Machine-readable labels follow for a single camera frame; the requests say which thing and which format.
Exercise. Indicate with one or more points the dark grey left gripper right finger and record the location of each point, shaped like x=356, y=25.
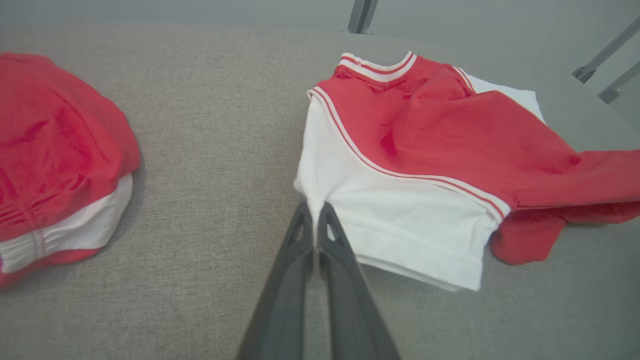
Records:
x=355, y=325

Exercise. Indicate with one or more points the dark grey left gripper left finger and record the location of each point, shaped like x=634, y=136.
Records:
x=280, y=320

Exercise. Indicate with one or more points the red jersey with number 23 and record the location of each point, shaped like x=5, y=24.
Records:
x=450, y=140

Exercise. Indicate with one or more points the red shorts with white stripes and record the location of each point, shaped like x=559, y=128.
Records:
x=60, y=150

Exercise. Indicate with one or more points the grey metal partition post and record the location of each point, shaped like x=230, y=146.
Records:
x=361, y=15

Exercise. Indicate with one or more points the grey metal frame leg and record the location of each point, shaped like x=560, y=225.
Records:
x=620, y=85
x=607, y=50

